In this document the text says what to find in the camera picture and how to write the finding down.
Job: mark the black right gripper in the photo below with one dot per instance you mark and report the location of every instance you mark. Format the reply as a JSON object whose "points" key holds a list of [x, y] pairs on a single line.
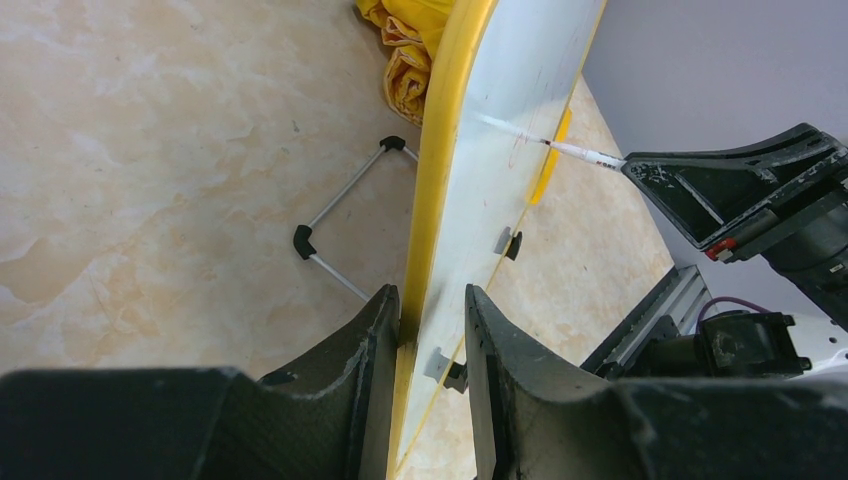
{"points": [[783, 198]]}

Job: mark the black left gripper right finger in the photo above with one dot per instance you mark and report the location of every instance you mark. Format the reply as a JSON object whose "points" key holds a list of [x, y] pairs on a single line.
{"points": [[537, 416]]}

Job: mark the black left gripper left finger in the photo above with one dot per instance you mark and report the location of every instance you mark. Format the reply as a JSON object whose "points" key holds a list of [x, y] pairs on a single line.
{"points": [[324, 415]]}

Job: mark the red capped white marker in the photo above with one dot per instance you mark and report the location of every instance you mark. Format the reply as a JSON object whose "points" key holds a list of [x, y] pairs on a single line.
{"points": [[590, 156]]}

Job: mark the yellow framed whiteboard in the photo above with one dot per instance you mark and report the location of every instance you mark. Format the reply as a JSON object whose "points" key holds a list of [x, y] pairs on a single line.
{"points": [[500, 84]]}

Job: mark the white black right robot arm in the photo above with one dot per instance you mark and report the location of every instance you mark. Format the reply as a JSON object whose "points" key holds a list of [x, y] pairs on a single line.
{"points": [[751, 342]]}

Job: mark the yellow zippered fabric pouch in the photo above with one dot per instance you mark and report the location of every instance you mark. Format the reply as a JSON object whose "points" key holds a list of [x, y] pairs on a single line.
{"points": [[412, 29]]}

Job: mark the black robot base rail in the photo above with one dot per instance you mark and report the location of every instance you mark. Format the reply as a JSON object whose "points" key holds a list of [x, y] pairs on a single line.
{"points": [[670, 309]]}

